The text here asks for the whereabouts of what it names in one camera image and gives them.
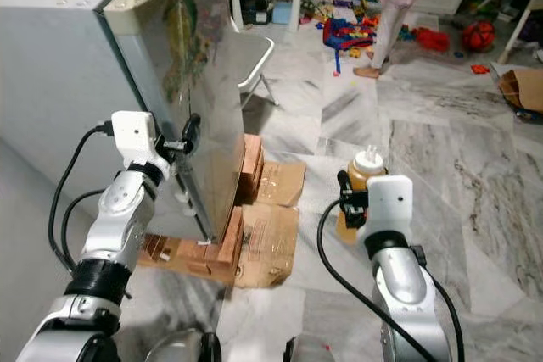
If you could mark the amber juice bottle white cap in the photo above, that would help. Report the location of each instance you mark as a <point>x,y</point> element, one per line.
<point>366,174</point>

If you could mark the grey fridge door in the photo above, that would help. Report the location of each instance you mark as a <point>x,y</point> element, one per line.
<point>208,99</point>

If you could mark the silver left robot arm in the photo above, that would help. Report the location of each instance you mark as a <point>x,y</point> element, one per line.
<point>119,209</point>

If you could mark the grey fridge body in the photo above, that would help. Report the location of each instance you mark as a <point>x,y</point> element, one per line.
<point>51,82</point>

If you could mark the small flat cardboard sheet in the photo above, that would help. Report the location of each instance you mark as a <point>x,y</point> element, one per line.
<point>284,182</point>

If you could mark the stacked red brick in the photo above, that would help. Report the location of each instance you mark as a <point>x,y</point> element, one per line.
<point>252,167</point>

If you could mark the small red brick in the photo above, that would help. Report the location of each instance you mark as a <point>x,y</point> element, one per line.
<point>157,250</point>

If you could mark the large red brick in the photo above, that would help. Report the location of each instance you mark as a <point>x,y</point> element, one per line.
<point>204,253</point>

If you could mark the blue and red bag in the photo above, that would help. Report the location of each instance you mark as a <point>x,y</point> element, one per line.
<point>346,34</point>

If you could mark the robot right leg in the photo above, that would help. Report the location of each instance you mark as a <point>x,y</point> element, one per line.
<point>312,350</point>

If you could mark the red cloth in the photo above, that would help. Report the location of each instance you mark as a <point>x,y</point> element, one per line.
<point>431,39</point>

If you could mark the red ball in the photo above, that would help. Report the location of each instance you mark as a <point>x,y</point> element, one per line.
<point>479,36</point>

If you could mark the brown cardboard box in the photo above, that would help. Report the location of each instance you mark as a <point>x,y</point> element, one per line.
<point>524,91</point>

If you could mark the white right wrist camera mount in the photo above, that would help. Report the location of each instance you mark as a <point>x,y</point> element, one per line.
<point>390,205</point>

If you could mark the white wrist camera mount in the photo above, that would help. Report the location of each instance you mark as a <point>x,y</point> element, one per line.
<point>131,133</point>
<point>390,205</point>

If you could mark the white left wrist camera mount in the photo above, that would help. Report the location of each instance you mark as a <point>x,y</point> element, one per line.
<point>131,133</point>

